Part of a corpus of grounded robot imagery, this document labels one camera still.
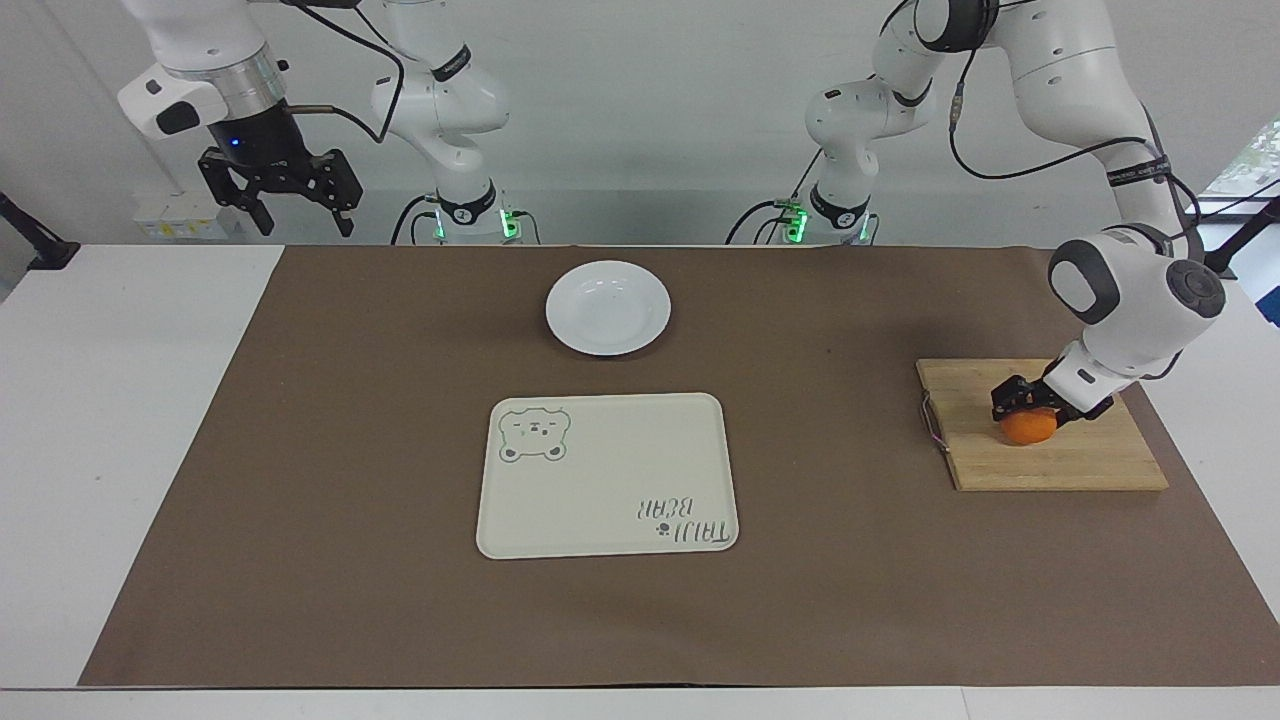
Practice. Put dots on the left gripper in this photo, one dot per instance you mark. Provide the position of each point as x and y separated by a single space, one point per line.
1092 409

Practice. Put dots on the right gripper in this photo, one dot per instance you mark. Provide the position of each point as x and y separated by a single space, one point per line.
256 140

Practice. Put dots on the orange fruit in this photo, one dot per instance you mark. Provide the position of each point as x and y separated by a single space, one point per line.
1028 428

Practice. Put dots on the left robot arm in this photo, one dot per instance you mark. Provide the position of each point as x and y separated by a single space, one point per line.
1062 62

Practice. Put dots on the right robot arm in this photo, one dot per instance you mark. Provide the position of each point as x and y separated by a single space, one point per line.
442 102

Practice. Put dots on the white round plate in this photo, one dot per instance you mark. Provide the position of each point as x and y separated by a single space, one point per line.
608 307

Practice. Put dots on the wooden cutting board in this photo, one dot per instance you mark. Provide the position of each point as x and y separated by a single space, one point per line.
1060 460

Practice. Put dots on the white power strip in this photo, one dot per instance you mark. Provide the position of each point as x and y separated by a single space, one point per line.
190 218

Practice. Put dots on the black stand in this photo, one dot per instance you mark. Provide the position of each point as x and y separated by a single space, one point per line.
1245 228
35 243

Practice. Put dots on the cream tray with bear print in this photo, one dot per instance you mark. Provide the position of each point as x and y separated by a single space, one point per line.
605 478

